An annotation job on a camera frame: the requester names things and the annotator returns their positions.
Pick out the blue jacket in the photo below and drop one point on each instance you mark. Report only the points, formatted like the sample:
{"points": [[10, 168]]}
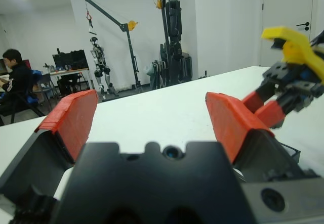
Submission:
{"points": [[37, 75]]}

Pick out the pale blue bag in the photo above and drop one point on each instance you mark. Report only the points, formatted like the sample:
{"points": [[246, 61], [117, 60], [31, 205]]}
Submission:
{"points": [[148, 71]]}

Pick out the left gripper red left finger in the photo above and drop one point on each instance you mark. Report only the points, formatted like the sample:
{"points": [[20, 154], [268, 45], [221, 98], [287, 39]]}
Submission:
{"points": [[73, 123]]}

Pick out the black robot on stand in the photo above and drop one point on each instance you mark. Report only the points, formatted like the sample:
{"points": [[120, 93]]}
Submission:
{"points": [[174, 26]]}

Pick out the black monitor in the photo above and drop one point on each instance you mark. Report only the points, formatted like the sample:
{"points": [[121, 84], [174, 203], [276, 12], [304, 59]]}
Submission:
{"points": [[71, 59]]}

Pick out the silver humanoid robot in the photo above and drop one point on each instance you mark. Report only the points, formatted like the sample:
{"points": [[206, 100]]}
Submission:
{"points": [[100, 62]]}

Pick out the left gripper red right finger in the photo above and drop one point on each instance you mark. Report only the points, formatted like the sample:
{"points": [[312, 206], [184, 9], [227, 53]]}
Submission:
{"points": [[227, 123]]}

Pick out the grey chair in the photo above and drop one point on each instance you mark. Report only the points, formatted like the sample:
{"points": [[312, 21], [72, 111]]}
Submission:
{"points": [[46, 81]]}

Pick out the right gripper yellow mount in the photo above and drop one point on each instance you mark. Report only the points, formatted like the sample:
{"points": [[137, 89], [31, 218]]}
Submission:
{"points": [[298, 57]]}

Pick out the black case under desk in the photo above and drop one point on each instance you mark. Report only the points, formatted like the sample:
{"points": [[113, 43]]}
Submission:
{"points": [[68, 85]]}

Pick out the wood top desk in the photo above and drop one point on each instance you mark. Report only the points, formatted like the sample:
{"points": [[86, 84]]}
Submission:
{"points": [[68, 70]]}

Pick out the folded black frames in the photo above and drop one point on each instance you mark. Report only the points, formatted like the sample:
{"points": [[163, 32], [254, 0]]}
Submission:
{"points": [[158, 73]]}

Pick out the seated person black clothes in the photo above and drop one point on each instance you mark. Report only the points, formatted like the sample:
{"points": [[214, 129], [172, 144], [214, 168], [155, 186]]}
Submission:
{"points": [[17, 80]]}

